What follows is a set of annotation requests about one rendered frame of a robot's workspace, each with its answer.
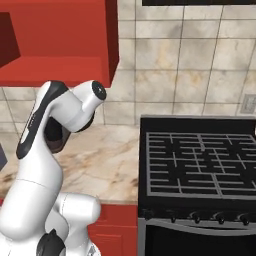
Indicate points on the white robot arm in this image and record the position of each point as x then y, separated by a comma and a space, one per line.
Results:
36, 186

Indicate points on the black gas stove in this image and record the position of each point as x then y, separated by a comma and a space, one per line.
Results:
200, 160

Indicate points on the red drawer front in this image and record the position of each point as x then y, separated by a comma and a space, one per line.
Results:
121, 213

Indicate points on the black stove knob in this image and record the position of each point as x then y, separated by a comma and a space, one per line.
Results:
147, 213
173, 218
220, 219
245, 219
196, 218

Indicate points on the dark grey box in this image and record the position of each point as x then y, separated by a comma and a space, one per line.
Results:
2, 156

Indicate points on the black oven door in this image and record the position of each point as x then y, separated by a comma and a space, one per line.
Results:
200, 245

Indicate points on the black range hood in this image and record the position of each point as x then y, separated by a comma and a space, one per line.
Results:
200, 2

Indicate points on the red open wall cabinet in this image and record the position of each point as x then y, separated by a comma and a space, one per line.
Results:
63, 36

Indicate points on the grey wall outlet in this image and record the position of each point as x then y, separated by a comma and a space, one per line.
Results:
248, 104

